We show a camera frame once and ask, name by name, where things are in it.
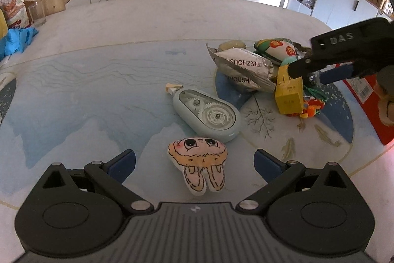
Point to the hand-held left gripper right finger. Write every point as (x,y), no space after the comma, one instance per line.
(266,166)

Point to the red and white printed carton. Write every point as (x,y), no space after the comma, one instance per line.
(14,1)

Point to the orange knitted toy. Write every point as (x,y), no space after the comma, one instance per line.
(312,107)

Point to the blue crumpled cloth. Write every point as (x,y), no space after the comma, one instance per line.
(18,39)

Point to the colourful snack packet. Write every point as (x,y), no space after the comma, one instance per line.
(275,49)

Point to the grey-green correction tape dispenser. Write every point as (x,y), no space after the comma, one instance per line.
(209,115)

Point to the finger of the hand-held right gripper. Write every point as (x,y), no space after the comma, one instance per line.
(300,67)
(335,73)

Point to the small cartoon face plush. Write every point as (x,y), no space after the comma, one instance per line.
(198,155)

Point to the beige round lump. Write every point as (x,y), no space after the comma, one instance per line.
(232,45)

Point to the red and white cardboard box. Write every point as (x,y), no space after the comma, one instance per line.
(369,118)

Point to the silver foil snack bag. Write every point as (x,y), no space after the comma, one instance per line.
(243,65)

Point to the yellow cardboard box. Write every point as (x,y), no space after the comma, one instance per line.
(287,96)

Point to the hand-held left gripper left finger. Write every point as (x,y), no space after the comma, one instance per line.
(123,166)

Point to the clear drinking glass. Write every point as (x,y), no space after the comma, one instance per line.
(37,15)

